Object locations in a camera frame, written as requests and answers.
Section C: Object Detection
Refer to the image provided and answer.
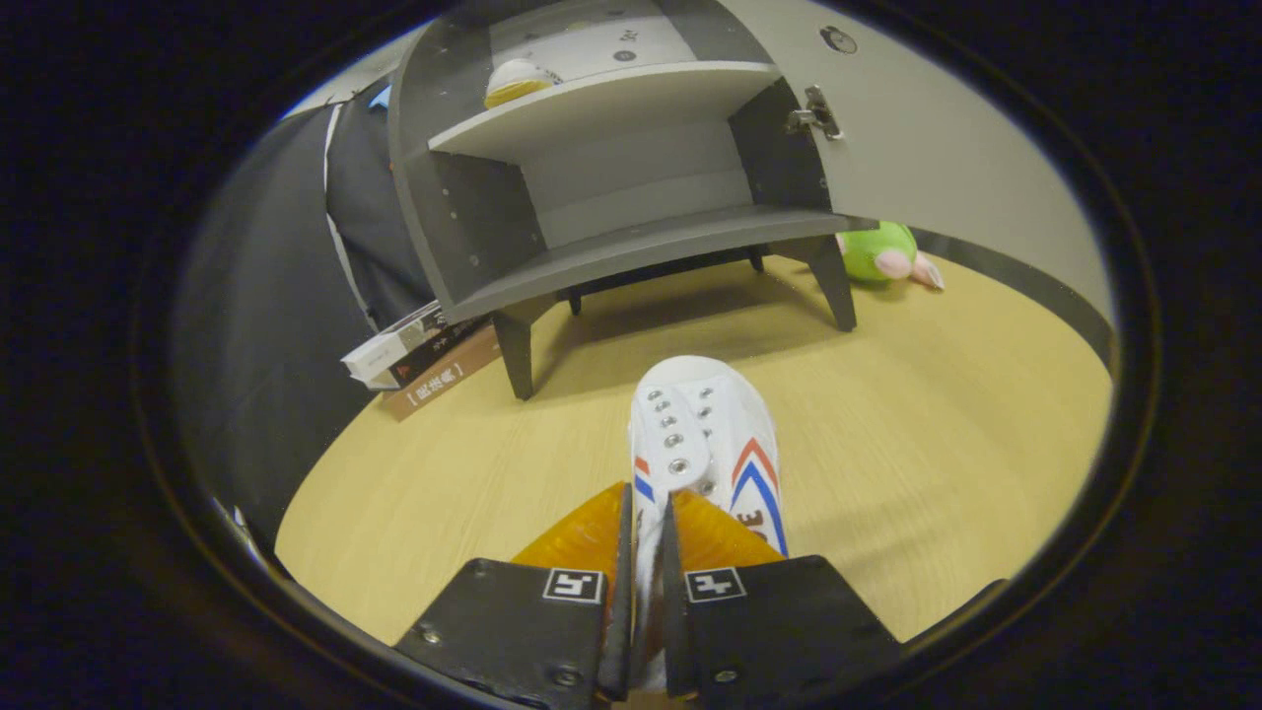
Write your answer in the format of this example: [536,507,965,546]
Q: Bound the green and pink plush toy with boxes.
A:
[836,221,946,290]

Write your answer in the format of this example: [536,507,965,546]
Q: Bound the grey shoe cabinet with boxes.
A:
[387,0,878,400]

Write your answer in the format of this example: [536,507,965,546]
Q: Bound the black backdrop cloth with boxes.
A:
[173,84,440,548]

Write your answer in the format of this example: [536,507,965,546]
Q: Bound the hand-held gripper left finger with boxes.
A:
[394,481,635,710]

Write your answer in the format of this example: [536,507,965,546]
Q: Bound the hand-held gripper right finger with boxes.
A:
[659,490,901,703]

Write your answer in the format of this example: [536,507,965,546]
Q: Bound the dark book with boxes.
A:
[387,314,494,391]

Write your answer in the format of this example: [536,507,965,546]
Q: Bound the white striped shoe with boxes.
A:
[628,355,790,691]

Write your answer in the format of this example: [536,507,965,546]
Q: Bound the brown book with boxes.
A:
[380,325,504,423]

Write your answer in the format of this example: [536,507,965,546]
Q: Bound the metal cabinet hinge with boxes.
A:
[786,86,844,139]

